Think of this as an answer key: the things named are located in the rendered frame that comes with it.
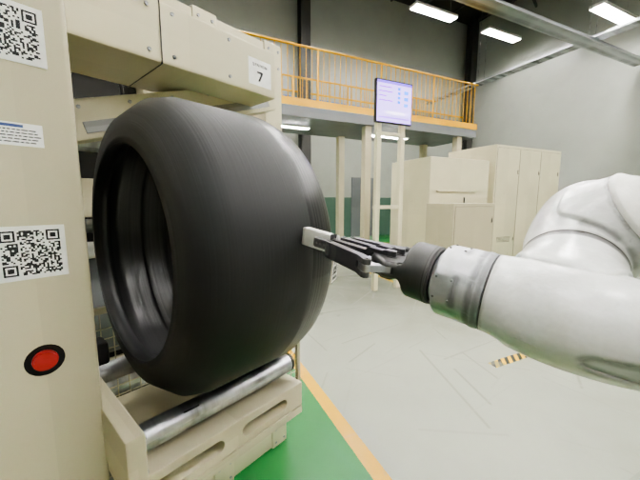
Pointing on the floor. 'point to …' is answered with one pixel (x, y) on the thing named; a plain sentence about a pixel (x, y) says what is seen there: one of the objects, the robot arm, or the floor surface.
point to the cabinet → (460, 225)
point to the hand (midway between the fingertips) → (319, 240)
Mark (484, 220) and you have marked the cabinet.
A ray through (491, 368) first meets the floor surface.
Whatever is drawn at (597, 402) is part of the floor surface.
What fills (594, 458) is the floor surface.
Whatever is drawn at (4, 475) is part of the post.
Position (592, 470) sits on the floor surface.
